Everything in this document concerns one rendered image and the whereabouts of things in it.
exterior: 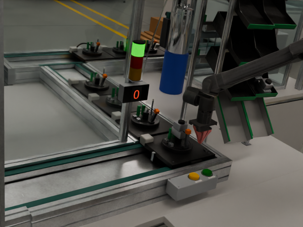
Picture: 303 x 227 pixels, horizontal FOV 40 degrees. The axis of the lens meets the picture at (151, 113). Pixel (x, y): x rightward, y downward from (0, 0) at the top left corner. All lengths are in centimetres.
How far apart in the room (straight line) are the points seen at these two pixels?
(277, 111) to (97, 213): 198
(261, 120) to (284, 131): 128
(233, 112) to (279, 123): 131
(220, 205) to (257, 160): 48
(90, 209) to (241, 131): 85
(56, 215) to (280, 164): 117
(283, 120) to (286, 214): 159
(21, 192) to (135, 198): 41
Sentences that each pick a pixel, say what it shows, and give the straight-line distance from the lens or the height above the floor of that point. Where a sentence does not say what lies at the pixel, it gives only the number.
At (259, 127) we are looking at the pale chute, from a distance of 207.
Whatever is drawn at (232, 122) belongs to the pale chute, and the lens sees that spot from 196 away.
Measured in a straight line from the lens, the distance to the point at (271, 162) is 214.
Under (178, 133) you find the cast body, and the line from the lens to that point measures 177.
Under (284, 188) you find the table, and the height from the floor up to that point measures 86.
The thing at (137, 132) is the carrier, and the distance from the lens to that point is 190.
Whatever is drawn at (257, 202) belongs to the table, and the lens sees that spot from 180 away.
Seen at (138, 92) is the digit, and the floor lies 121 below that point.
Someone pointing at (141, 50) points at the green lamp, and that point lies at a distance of 163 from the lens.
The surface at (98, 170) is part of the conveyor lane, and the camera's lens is 169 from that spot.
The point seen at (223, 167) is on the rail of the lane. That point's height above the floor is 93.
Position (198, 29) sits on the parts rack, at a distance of 194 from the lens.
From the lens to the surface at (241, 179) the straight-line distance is 192.
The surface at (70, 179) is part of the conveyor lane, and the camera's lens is 162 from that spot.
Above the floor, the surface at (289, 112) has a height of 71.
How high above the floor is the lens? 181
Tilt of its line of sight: 23 degrees down
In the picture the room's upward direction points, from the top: 8 degrees clockwise
